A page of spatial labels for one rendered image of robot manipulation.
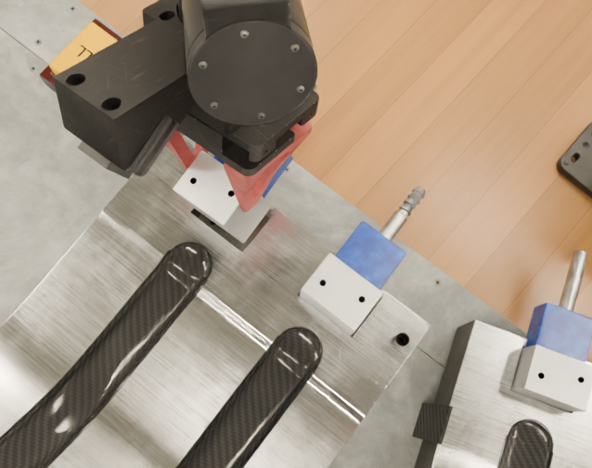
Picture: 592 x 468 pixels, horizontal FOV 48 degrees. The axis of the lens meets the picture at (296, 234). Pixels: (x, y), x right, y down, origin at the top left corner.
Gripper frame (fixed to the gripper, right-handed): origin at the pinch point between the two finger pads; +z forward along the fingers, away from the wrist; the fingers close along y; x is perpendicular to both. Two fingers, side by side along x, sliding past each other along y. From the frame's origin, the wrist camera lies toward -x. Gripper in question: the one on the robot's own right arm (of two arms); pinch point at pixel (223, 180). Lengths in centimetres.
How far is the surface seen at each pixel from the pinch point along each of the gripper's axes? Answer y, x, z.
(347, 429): 16.9, -4.7, 10.8
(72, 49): -23.5, 5.6, 4.2
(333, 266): 9.5, 1.7, 3.6
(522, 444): 28.2, 4.7, 13.5
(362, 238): 9.6, 5.4, 3.6
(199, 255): 0.1, -2.6, 6.6
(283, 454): 14.2, -8.8, 12.0
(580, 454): 32.1, 6.7, 12.9
